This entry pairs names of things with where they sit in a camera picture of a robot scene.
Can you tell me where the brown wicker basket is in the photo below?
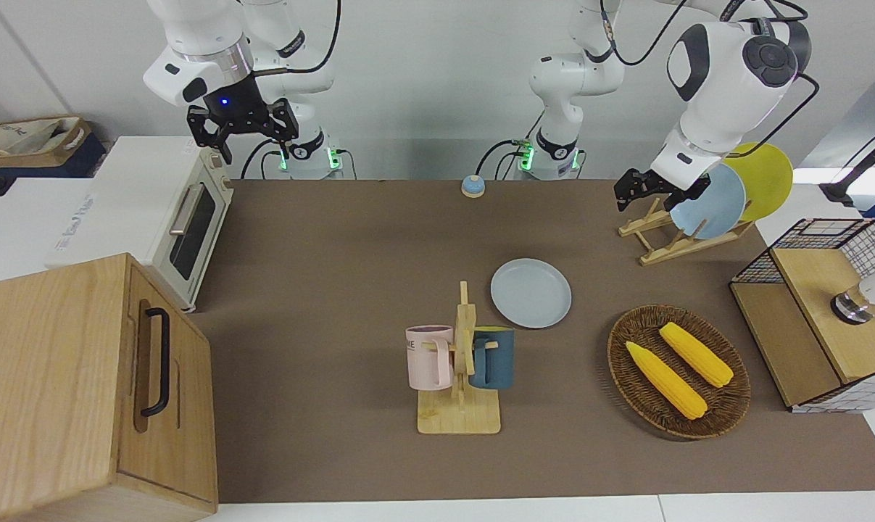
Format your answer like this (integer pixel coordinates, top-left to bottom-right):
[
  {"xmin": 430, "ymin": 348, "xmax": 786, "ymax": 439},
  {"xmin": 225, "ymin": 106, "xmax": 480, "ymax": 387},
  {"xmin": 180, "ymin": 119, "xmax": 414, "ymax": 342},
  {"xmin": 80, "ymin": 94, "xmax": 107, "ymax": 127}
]
[{"xmin": 607, "ymin": 304, "xmax": 752, "ymax": 440}]

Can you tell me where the wooden cabinet box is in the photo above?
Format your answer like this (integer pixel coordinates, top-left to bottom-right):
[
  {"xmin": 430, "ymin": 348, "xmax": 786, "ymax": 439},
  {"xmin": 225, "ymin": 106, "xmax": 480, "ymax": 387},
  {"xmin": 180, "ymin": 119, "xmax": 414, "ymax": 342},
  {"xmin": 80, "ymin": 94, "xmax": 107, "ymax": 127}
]
[{"xmin": 0, "ymin": 252, "xmax": 219, "ymax": 522}]

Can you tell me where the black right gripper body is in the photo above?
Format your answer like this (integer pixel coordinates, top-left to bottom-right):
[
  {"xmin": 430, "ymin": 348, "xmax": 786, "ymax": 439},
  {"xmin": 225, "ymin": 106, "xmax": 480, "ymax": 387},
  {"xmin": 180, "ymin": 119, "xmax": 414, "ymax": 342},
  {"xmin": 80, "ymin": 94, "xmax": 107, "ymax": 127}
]
[{"xmin": 189, "ymin": 72, "xmax": 273, "ymax": 134}]

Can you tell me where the cardboard box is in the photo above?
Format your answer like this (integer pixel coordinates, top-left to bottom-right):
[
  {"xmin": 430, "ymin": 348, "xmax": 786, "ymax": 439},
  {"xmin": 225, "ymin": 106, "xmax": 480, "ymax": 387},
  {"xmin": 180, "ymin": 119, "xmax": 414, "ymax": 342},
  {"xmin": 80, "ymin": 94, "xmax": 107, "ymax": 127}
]
[{"xmin": 0, "ymin": 116, "xmax": 92, "ymax": 170}]

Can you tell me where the yellow plate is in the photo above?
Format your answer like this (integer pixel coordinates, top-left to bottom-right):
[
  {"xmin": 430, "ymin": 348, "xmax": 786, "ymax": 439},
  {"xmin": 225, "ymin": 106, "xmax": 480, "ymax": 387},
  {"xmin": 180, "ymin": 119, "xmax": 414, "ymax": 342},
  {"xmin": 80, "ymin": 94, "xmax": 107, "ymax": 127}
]
[{"xmin": 722, "ymin": 142, "xmax": 794, "ymax": 223}]

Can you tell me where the brown table mat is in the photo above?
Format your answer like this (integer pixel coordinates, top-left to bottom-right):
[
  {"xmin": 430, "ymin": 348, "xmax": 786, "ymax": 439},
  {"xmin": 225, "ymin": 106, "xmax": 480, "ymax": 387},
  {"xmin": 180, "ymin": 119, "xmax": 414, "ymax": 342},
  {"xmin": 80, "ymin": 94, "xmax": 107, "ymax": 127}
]
[{"xmin": 187, "ymin": 179, "xmax": 875, "ymax": 504}]

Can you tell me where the white cloth bag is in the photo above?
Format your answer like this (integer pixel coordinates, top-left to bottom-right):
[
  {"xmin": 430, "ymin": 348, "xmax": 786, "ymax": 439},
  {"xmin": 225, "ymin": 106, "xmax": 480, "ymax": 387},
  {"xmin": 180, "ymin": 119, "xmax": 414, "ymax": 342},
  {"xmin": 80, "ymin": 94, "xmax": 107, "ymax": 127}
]
[{"xmin": 0, "ymin": 120, "xmax": 79, "ymax": 157}]

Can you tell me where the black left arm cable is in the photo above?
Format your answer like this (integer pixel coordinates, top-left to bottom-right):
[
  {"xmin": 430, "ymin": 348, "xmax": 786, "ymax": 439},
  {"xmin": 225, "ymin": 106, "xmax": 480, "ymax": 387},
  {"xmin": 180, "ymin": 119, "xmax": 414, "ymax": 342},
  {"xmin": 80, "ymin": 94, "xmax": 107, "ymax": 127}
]
[{"xmin": 602, "ymin": 0, "xmax": 821, "ymax": 157}]

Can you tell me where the black stand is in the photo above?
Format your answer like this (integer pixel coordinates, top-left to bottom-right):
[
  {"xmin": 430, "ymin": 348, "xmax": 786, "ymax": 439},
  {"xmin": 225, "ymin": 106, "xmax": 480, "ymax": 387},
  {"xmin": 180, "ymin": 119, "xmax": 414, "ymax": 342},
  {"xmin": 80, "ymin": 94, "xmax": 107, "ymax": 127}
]
[{"xmin": 819, "ymin": 120, "xmax": 875, "ymax": 208}]

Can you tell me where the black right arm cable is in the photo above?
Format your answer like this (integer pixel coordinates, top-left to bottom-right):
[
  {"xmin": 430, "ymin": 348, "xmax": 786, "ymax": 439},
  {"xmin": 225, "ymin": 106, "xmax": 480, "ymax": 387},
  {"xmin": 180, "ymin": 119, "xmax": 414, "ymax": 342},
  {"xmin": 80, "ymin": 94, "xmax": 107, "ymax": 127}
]
[{"xmin": 252, "ymin": 0, "xmax": 341, "ymax": 75}]

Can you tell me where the wooden plate rack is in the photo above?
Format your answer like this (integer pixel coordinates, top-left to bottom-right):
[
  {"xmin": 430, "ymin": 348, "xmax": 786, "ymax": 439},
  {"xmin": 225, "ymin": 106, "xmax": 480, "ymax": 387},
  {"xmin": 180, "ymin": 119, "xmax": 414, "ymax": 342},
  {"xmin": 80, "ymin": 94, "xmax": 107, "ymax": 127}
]
[{"xmin": 618, "ymin": 197, "xmax": 755, "ymax": 266}]

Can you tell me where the white toaster oven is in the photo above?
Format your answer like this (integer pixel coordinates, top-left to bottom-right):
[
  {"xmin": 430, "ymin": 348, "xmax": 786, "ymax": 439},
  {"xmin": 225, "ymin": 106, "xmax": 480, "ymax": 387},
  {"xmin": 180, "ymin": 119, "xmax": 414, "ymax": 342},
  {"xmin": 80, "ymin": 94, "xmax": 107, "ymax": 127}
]
[{"xmin": 44, "ymin": 136, "xmax": 235, "ymax": 314}]

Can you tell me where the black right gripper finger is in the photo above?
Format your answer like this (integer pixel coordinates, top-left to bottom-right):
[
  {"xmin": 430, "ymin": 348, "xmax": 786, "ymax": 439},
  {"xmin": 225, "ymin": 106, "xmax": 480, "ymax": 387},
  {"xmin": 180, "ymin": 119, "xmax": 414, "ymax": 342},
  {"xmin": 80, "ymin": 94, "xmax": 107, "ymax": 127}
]
[
  {"xmin": 188, "ymin": 107, "xmax": 233, "ymax": 165},
  {"xmin": 269, "ymin": 100, "xmax": 299, "ymax": 157}
]

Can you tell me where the wooden wire grid shelf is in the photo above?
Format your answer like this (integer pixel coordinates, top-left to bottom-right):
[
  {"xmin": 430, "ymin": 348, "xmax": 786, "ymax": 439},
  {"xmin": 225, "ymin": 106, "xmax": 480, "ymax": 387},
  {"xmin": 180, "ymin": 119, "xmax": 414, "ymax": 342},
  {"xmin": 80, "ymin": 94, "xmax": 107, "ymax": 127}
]
[{"xmin": 729, "ymin": 217, "xmax": 875, "ymax": 414}]

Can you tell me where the black left base cable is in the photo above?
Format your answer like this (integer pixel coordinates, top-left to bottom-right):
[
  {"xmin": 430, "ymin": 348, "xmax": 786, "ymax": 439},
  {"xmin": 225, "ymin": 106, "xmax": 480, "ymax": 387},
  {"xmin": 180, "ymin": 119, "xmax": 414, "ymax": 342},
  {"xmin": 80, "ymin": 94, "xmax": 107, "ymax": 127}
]
[{"xmin": 477, "ymin": 112, "xmax": 543, "ymax": 181}]

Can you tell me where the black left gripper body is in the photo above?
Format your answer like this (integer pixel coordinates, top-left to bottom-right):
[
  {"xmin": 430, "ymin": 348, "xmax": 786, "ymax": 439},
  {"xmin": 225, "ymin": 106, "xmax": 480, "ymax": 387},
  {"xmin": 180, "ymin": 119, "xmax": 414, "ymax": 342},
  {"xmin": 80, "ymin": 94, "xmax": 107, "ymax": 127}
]
[{"xmin": 650, "ymin": 170, "xmax": 712, "ymax": 203}]

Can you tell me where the dark blue bin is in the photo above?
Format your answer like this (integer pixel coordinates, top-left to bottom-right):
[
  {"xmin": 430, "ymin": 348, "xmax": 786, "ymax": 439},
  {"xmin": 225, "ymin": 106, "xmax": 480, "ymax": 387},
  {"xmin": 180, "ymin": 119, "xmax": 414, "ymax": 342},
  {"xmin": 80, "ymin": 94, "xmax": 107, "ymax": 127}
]
[{"xmin": 0, "ymin": 134, "xmax": 109, "ymax": 198}]

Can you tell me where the black right base cable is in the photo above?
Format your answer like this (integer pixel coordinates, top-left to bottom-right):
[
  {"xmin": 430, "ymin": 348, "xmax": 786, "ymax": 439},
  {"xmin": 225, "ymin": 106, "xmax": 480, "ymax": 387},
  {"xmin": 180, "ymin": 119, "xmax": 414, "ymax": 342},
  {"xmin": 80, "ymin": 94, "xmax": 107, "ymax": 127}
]
[{"xmin": 240, "ymin": 141, "xmax": 286, "ymax": 181}]

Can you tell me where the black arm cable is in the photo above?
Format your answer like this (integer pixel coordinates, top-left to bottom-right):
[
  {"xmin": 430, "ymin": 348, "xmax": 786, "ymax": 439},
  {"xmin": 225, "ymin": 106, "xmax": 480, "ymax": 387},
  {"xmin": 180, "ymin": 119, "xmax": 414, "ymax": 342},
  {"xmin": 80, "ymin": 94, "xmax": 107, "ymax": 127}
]
[
  {"xmin": 602, "ymin": 0, "xmax": 821, "ymax": 157},
  {"xmin": 252, "ymin": 0, "xmax": 341, "ymax": 75}
]

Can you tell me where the gray plate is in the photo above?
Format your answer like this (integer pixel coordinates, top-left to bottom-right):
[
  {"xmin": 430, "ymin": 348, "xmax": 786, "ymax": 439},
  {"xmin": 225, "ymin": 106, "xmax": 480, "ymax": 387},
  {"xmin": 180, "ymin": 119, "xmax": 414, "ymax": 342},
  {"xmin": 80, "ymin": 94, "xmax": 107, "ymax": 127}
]
[{"xmin": 490, "ymin": 258, "xmax": 573, "ymax": 329}]

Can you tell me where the yellow corn cob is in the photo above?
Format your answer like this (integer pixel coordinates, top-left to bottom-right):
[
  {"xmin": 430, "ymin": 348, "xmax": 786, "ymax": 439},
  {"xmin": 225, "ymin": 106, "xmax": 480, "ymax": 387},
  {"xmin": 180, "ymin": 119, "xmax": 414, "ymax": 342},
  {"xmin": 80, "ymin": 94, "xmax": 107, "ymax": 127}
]
[
  {"xmin": 659, "ymin": 322, "xmax": 734, "ymax": 389},
  {"xmin": 625, "ymin": 341, "xmax": 708, "ymax": 421}
]

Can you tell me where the black base cable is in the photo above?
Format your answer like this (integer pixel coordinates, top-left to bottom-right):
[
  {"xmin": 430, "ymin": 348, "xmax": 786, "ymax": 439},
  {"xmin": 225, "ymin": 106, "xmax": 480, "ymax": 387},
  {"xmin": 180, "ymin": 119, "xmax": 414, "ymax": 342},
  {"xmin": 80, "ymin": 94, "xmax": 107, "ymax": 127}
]
[
  {"xmin": 240, "ymin": 141, "xmax": 286, "ymax": 181},
  {"xmin": 477, "ymin": 112, "xmax": 543, "ymax": 181}
]

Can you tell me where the wooden mug rack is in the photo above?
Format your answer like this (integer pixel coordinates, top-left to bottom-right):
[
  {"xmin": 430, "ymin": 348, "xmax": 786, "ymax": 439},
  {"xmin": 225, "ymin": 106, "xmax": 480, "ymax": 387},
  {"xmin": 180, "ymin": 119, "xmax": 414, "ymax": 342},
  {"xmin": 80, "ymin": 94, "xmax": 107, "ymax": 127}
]
[{"xmin": 417, "ymin": 281, "xmax": 502, "ymax": 436}]

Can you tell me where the dark blue mug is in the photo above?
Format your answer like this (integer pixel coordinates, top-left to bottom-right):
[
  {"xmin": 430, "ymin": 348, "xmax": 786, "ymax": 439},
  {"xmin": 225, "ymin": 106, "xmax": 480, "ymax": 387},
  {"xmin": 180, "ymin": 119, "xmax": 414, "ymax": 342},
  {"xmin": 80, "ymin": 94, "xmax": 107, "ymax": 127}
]
[{"xmin": 469, "ymin": 326, "xmax": 515, "ymax": 391}]

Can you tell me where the pink mug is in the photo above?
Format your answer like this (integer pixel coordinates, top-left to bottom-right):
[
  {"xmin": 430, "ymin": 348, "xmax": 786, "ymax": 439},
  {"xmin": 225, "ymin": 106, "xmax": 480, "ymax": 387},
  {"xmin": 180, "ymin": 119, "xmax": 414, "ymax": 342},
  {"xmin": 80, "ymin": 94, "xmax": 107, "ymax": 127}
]
[{"xmin": 405, "ymin": 325, "xmax": 455, "ymax": 392}]

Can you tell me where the black cabinet handle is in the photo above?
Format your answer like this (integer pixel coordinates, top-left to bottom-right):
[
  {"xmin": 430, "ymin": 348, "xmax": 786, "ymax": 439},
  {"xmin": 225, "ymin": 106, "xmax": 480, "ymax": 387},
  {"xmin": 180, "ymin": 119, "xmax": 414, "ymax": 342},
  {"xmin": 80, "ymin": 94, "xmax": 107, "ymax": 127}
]
[{"xmin": 141, "ymin": 307, "xmax": 171, "ymax": 418}]

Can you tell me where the silver oven door handle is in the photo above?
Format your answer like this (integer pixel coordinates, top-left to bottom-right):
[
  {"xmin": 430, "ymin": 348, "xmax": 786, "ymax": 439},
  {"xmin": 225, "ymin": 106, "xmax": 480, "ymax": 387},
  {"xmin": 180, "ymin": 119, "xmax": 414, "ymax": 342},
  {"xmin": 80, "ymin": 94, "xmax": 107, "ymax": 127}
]
[{"xmin": 169, "ymin": 183, "xmax": 204, "ymax": 236}]

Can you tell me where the light blue plate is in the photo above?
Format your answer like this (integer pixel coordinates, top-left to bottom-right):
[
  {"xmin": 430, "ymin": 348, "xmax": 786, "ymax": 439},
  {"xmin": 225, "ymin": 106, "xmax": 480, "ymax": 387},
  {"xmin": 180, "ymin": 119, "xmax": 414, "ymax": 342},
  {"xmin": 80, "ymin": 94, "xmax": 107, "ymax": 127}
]
[{"xmin": 669, "ymin": 163, "xmax": 747, "ymax": 241}]

